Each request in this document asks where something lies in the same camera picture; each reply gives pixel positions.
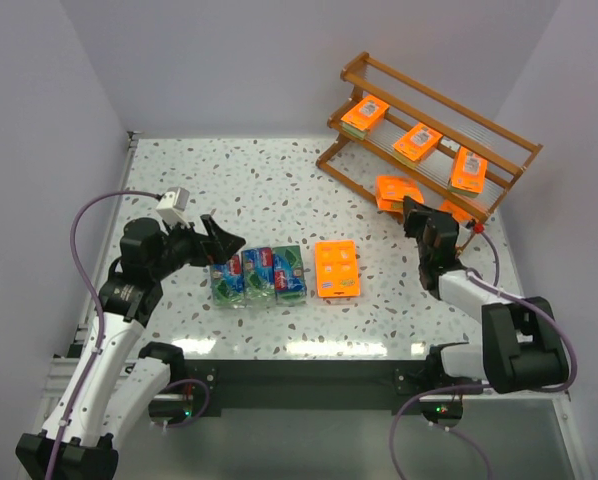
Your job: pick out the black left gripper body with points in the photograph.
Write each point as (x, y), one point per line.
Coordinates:
(199, 245)

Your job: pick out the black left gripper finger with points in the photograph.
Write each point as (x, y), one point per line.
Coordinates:
(208, 242)
(227, 245)

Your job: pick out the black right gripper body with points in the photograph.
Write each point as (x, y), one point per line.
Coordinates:
(430, 228)

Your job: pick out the orange sponge box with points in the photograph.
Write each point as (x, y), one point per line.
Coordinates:
(459, 215)
(360, 120)
(468, 173)
(416, 145)

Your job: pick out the green sponge pack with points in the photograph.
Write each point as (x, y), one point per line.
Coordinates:
(289, 278)

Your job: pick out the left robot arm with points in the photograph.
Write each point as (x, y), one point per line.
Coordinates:
(82, 437)

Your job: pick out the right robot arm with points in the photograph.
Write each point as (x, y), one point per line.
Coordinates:
(521, 347)

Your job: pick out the wooden shelf rack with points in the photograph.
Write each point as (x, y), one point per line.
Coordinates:
(509, 155)

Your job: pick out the blue sponge pack middle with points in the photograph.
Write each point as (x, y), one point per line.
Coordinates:
(258, 272)

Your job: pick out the blue sponge pack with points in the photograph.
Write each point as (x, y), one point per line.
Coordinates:
(227, 283)
(258, 272)

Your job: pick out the blue sponge pack left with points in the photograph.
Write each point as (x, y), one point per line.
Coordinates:
(227, 283)

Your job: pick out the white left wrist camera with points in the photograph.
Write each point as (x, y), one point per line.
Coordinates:
(171, 207)

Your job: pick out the black table base frame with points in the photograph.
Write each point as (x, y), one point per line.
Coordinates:
(303, 385)

